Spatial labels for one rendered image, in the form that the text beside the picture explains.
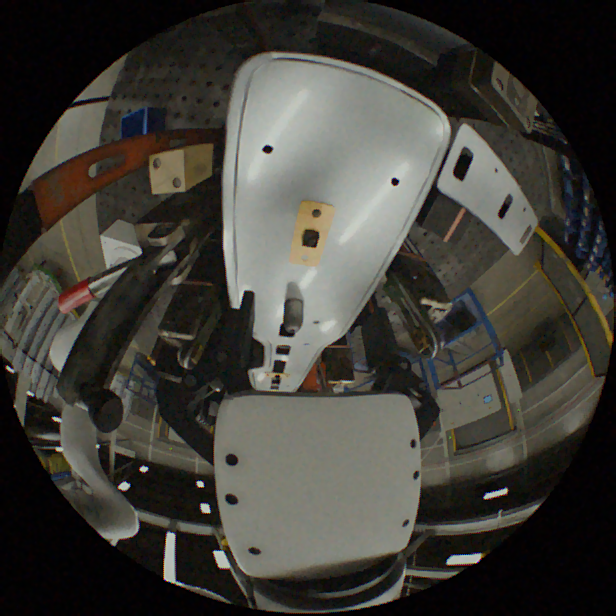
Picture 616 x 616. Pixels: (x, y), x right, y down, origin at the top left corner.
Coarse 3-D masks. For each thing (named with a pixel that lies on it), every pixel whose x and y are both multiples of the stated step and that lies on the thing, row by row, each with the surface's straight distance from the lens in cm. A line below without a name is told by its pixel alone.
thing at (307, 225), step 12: (300, 204) 20; (312, 204) 20; (324, 204) 20; (300, 216) 21; (312, 216) 21; (324, 216) 21; (300, 228) 21; (312, 228) 21; (324, 228) 21; (300, 240) 22; (324, 240) 22; (300, 252) 23; (312, 252) 23; (300, 264) 24; (312, 264) 24
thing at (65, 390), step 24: (144, 264) 17; (120, 288) 16; (144, 288) 18; (96, 312) 16; (120, 312) 17; (144, 312) 17; (96, 336) 15; (120, 336) 17; (72, 360) 15; (96, 360) 16; (120, 360) 17; (72, 384) 15; (96, 384) 17; (96, 408) 13; (120, 408) 14
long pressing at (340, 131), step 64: (256, 64) 21; (320, 64) 21; (256, 128) 20; (320, 128) 19; (384, 128) 21; (448, 128) 25; (256, 192) 20; (320, 192) 20; (384, 192) 22; (256, 256) 24; (384, 256) 26; (256, 320) 34; (320, 320) 33; (256, 384) 74
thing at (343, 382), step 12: (324, 348) 57; (336, 348) 58; (348, 348) 60; (324, 360) 56; (336, 360) 56; (348, 360) 58; (336, 372) 55; (348, 372) 56; (336, 384) 55; (348, 384) 57
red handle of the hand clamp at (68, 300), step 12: (120, 264) 21; (168, 264) 20; (96, 276) 22; (108, 276) 21; (72, 288) 24; (84, 288) 22; (96, 288) 22; (108, 288) 22; (60, 300) 25; (72, 300) 24; (84, 300) 23
